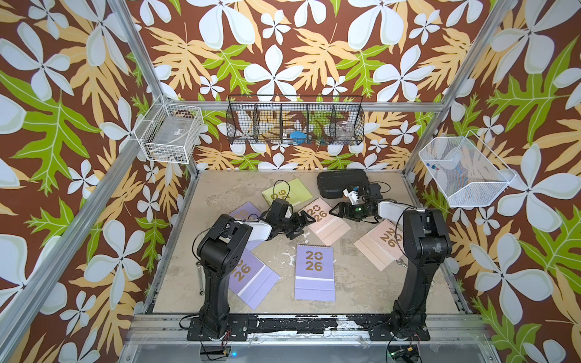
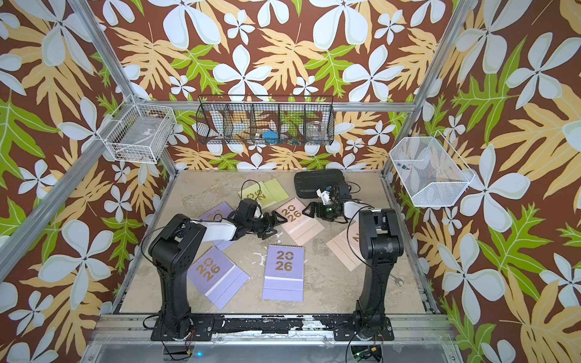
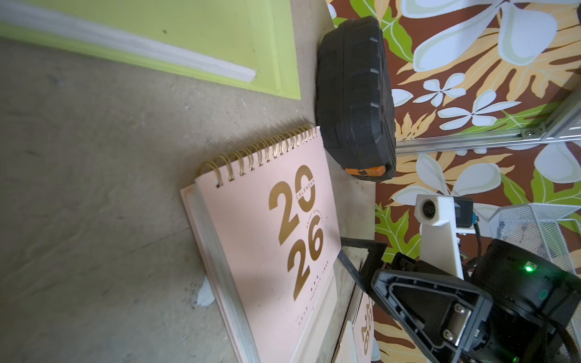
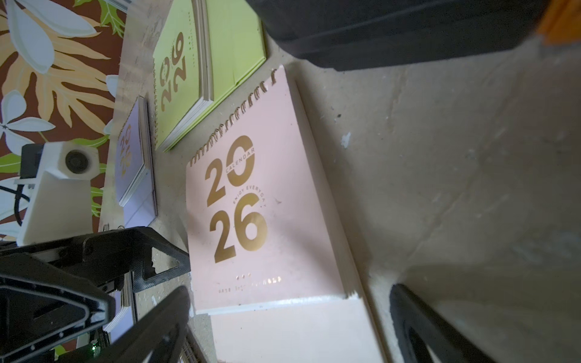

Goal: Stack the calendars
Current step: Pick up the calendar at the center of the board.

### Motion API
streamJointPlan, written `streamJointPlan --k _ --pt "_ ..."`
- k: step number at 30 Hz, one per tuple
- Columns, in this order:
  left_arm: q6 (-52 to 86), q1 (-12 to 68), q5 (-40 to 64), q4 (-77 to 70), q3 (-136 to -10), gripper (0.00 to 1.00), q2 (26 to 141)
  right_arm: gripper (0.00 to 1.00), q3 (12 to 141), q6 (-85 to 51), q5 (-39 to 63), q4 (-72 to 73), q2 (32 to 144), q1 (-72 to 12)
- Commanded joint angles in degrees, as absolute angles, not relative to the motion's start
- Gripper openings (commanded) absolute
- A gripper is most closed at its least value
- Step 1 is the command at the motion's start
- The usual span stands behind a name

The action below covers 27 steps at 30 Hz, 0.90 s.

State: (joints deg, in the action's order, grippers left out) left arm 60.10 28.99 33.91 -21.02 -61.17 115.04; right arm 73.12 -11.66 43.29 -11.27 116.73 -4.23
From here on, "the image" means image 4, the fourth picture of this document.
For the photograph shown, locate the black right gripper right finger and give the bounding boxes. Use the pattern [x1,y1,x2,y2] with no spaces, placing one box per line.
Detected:
[390,284,493,362]

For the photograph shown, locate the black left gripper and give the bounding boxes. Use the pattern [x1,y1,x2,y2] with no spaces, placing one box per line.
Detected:
[1,227,191,362]

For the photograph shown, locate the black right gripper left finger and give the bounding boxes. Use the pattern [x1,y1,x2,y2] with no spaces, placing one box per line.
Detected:
[58,286,191,362]

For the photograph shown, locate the pink 2026 desk calendar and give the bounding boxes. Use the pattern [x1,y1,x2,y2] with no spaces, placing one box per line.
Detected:
[185,67,386,362]

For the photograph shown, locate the green 2026 desk calendar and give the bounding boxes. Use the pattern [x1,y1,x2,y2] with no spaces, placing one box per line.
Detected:
[153,0,266,151]

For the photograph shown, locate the purple desk calendar near green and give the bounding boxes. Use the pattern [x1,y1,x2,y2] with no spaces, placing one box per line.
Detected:
[115,96,158,228]

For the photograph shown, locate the black tool case orange latch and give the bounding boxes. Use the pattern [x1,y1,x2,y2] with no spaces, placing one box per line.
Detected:
[250,0,580,71]

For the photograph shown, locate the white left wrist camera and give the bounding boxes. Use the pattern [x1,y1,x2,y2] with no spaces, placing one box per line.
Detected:
[15,141,100,247]

